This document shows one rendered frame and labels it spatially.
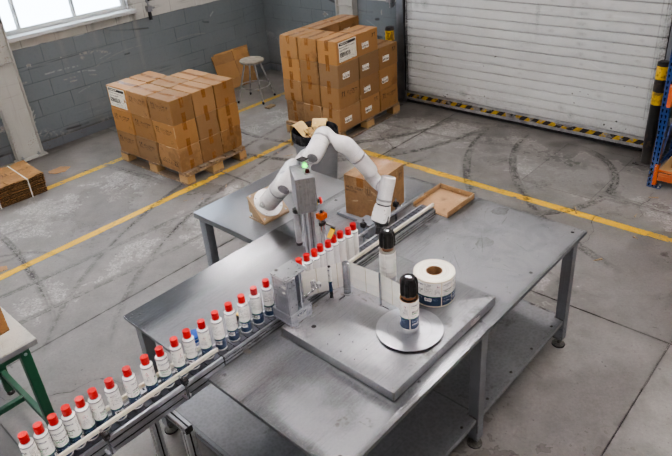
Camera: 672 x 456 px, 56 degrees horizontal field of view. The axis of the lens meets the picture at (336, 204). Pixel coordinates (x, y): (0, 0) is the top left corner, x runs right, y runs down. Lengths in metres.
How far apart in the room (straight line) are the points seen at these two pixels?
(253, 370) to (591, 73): 5.05
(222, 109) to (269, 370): 4.17
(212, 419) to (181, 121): 3.50
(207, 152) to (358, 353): 4.16
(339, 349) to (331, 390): 0.20
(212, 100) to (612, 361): 4.37
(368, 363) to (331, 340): 0.23
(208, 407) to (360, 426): 1.27
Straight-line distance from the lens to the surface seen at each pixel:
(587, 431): 3.83
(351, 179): 3.78
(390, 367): 2.77
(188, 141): 6.46
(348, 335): 2.93
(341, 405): 2.70
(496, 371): 3.74
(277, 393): 2.78
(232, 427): 3.53
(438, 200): 4.06
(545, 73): 7.17
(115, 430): 2.77
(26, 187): 7.06
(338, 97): 6.86
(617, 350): 4.36
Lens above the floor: 2.78
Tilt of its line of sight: 29 degrees down
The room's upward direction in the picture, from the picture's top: 5 degrees counter-clockwise
